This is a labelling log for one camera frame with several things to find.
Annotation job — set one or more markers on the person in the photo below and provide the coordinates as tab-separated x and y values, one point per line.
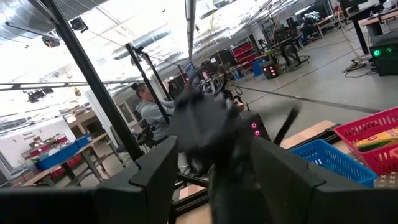
152	115

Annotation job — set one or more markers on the large blue storage bin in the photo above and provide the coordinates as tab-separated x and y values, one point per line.
56	158

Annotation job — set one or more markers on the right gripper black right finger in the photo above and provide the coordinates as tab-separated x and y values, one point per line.
311	202

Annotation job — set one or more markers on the red plastic basket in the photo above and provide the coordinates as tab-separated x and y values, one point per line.
367	122

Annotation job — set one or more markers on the blue plastic basket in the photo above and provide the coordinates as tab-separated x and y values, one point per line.
342	168

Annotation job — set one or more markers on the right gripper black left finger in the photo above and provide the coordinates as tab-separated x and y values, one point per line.
77	207

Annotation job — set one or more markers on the yellow crayon box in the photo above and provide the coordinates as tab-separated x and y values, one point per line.
379	140

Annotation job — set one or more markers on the black aluminium frame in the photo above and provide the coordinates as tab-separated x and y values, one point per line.
94	81

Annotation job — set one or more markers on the monitor with blue screen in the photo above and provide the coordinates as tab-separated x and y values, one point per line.
189	70

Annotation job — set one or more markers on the black computer red lights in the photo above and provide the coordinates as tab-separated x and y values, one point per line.
270	71

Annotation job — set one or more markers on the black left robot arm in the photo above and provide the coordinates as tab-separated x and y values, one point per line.
202	124

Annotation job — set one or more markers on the black computer green lights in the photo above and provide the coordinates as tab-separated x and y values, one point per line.
385	59

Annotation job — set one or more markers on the red bin rack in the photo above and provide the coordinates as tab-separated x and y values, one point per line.
244	51

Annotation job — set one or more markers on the small blue storage bin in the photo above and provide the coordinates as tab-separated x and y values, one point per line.
83	141

